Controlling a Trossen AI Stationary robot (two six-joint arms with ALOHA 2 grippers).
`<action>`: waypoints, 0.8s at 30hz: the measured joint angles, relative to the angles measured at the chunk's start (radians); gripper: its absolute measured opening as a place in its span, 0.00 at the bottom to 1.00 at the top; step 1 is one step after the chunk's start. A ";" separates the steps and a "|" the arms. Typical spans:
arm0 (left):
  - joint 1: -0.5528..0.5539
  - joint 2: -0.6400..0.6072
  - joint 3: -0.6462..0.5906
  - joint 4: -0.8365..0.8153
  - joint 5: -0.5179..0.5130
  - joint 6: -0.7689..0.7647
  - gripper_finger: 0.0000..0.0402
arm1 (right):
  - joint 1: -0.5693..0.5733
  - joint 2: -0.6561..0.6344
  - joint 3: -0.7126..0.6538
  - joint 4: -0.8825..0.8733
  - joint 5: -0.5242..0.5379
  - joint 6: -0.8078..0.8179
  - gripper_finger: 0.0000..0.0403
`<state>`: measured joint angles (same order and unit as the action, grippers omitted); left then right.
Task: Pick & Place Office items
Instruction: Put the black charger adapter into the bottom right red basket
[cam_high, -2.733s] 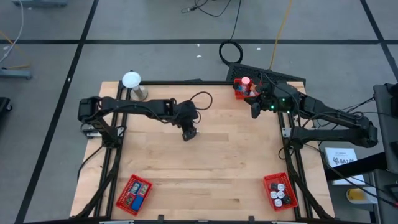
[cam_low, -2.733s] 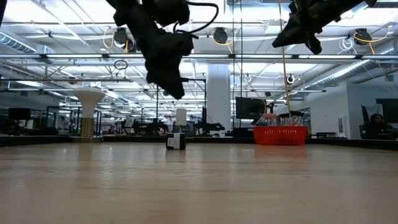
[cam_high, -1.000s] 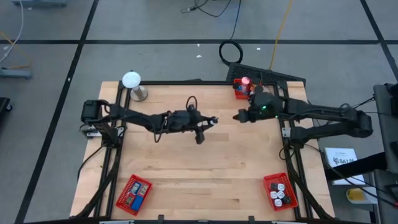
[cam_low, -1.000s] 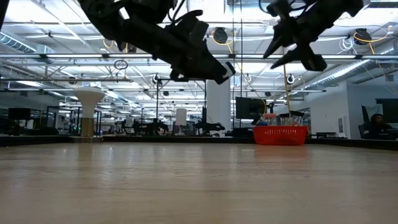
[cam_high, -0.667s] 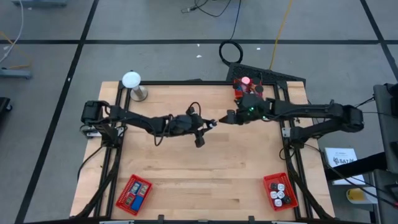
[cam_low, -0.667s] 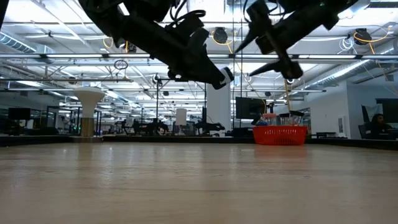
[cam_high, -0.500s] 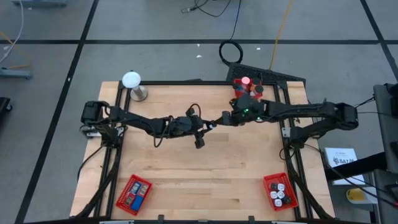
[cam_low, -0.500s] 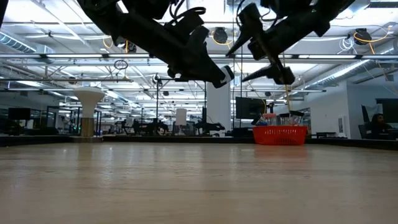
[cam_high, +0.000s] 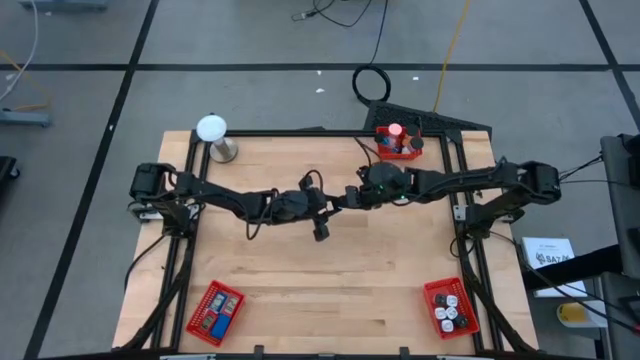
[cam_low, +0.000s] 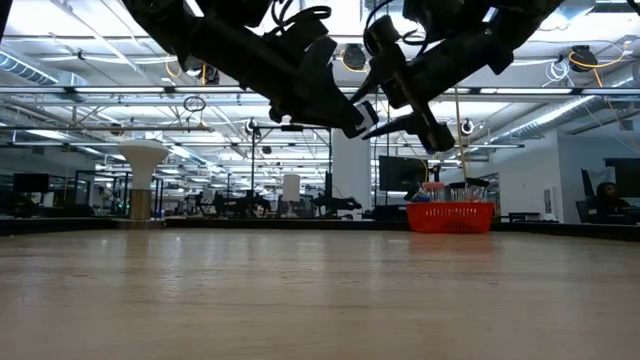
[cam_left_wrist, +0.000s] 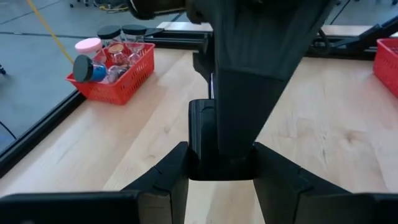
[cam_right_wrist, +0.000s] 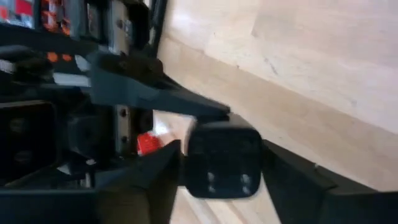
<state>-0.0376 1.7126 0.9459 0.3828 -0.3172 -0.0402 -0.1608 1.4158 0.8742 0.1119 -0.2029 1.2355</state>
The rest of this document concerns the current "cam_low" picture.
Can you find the black robot station frame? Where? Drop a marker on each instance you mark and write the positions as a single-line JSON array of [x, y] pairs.
[[291, 128]]

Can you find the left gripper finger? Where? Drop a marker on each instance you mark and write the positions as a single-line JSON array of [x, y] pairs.
[[330, 122], [345, 107]]

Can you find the long fluorescent light strip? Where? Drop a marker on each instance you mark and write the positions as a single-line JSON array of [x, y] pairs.
[[120, 90]]

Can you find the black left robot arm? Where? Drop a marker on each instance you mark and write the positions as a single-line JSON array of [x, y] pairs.
[[210, 35]]

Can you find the black aluminium table frame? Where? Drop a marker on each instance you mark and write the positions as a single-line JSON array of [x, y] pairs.
[[60, 226]]

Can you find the pink sand hourglass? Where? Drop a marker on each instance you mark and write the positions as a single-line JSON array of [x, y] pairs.
[[436, 191]]

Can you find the white building column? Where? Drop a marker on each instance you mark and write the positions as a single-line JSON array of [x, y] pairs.
[[351, 170]]

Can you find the black computer monitor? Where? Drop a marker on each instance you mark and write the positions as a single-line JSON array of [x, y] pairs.
[[400, 174]]

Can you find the idle black robot arm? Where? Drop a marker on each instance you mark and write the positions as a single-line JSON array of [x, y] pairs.
[[240, 205], [340, 204]]

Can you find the white ball on stand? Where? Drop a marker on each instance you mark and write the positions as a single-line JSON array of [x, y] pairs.
[[144, 155]]

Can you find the small red plastic basket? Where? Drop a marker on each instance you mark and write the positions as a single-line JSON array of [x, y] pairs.
[[450, 217]]

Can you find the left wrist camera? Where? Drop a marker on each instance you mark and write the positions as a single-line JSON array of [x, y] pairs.
[[305, 32]]

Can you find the dark wall screen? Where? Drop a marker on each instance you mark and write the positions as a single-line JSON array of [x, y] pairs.
[[627, 177]]

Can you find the small black monitor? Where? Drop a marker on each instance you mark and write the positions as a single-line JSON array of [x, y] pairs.
[[31, 183]]

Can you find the person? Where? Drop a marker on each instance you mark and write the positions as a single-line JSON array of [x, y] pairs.
[[607, 200]]

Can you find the white sand hourglass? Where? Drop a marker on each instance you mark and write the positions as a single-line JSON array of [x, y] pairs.
[[477, 189]]

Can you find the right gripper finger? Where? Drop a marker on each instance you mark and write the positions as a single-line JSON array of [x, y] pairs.
[[372, 82], [395, 127]]

